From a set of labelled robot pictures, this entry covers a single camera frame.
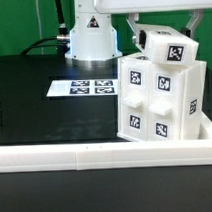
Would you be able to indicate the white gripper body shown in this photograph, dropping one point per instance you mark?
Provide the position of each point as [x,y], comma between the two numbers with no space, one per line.
[136,6]

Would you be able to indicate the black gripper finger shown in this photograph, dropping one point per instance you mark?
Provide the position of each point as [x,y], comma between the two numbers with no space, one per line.
[132,20]
[194,20]

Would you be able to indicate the white cabinet top block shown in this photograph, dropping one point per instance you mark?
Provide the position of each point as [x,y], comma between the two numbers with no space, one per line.
[164,44]

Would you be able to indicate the white cabinet door panel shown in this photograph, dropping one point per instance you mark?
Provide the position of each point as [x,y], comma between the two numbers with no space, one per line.
[165,102]
[133,99]

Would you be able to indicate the white cabinet body box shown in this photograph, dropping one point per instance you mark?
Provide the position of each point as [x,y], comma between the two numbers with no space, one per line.
[193,97]

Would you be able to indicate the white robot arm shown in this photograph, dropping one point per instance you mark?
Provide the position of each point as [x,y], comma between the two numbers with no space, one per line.
[93,38]

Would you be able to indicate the white L-shaped boundary fence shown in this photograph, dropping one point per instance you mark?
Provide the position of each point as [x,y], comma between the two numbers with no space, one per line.
[109,155]

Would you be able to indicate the white marker base plate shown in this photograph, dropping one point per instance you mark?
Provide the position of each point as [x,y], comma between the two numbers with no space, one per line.
[66,88]

